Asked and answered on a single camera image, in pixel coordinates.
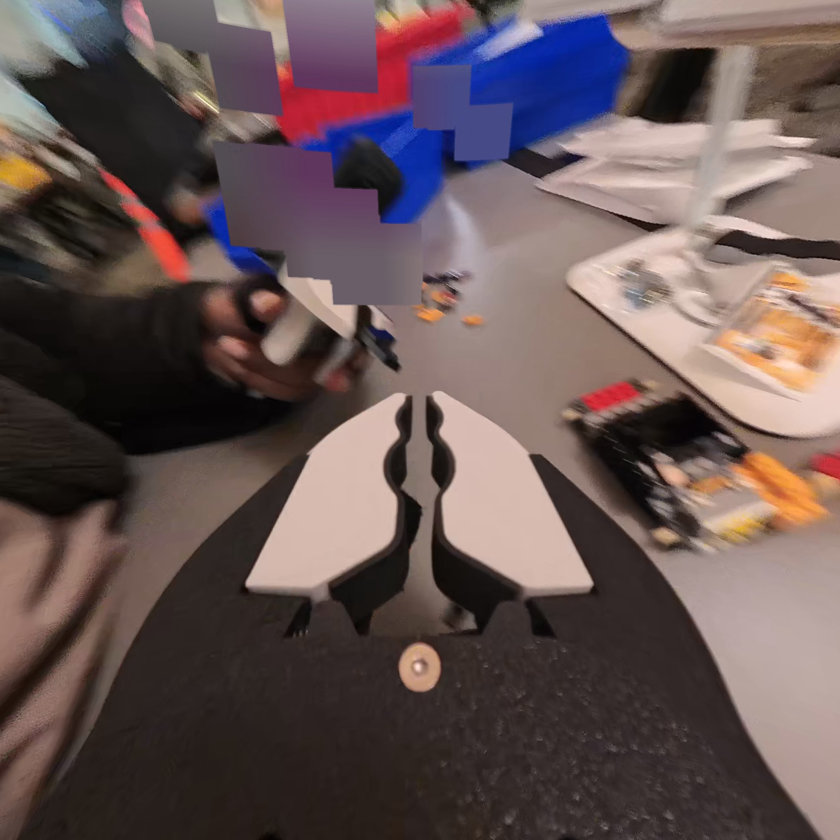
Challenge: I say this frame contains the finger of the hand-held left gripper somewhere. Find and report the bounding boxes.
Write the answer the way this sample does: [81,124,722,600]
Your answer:
[281,276,361,340]
[357,306,398,349]

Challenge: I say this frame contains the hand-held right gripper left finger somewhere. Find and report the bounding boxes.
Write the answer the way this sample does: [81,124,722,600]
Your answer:
[245,392,422,601]

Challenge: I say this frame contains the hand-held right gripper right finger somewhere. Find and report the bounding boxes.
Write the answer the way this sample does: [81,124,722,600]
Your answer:
[425,391,595,599]

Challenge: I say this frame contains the person's left forearm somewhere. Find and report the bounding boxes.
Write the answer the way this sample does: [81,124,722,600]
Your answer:
[0,279,217,454]

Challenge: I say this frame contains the grey desk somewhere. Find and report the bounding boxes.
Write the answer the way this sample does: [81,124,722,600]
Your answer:
[79,157,840,840]

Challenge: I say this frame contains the person's left hand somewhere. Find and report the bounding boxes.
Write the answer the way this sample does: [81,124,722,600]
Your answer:
[200,283,370,403]

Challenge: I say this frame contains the pile of small loose bricks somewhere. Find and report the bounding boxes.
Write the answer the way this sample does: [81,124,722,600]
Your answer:
[413,269,473,324]

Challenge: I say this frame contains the red plastic storage bin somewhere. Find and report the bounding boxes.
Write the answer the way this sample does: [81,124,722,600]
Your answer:
[279,7,473,142]

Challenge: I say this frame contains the black toy car chassis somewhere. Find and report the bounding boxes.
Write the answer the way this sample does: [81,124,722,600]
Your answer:
[563,379,831,555]

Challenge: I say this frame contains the white tray with parts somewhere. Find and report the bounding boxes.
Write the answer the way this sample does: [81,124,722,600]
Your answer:
[567,0,840,439]

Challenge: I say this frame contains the cluster of small silver parts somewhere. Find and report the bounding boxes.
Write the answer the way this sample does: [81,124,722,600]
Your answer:
[617,259,673,309]

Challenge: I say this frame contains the dark fleece jacket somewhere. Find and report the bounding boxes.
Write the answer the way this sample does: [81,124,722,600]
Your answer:
[0,374,132,519]

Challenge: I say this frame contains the beige sweatshirt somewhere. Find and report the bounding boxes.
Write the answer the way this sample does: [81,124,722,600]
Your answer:
[0,499,126,840]

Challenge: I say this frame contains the black curved plastic piece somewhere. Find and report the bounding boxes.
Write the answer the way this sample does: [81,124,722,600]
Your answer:
[715,230,840,260]

